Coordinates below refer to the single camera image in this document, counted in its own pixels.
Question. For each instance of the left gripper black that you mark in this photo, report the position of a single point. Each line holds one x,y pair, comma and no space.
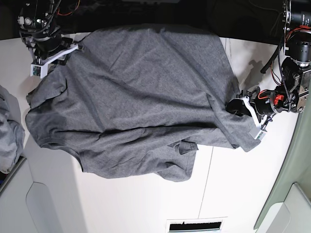
267,103

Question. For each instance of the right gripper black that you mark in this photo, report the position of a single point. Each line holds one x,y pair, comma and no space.
43,49

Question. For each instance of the grey t-shirt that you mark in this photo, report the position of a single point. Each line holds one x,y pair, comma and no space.
139,100

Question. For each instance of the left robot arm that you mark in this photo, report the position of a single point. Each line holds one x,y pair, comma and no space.
293,55

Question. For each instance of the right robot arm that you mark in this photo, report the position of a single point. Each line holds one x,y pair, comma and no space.
40,32

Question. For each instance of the grey clothes pile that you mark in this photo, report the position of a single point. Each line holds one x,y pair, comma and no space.
11,131

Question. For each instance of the white bin right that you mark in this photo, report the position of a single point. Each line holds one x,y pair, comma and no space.
293,215

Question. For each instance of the white bin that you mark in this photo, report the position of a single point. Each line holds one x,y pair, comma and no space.
293,215
26,206

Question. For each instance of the white bin left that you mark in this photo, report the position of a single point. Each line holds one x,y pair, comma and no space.
26,206

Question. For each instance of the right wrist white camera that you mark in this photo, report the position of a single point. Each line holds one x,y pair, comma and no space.
39,70

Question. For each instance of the wrist white camera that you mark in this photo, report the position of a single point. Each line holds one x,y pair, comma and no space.
258,132
39,70

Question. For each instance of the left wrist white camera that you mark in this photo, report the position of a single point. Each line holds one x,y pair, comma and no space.
258,132

